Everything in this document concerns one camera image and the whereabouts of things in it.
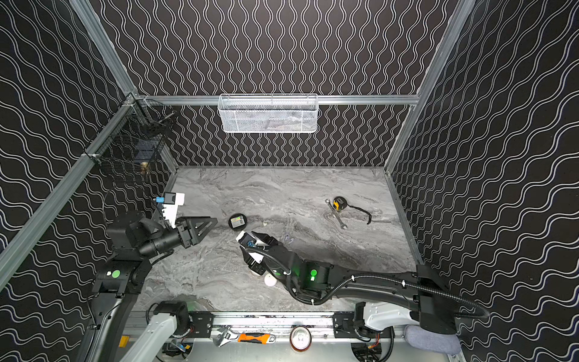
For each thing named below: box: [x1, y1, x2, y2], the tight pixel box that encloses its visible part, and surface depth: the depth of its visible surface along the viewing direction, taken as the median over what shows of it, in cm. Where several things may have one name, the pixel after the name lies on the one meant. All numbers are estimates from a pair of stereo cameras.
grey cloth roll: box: [404, 324, 461, 356], surface depth 71 cm
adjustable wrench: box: [216, 325, 232, 347], surface depth 74 cm
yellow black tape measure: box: [332, 196, 372, 225], surface depth 105 cm
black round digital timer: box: [227, 212, 248, 232], surface depth 100 cm
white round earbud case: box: [263, 273, 278, 287], surface depth 85 cm
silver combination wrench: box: [324, 198, 348, 231], surface depth 105 cm
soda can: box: [289, 325, 313, 353], surface depth 65 cm
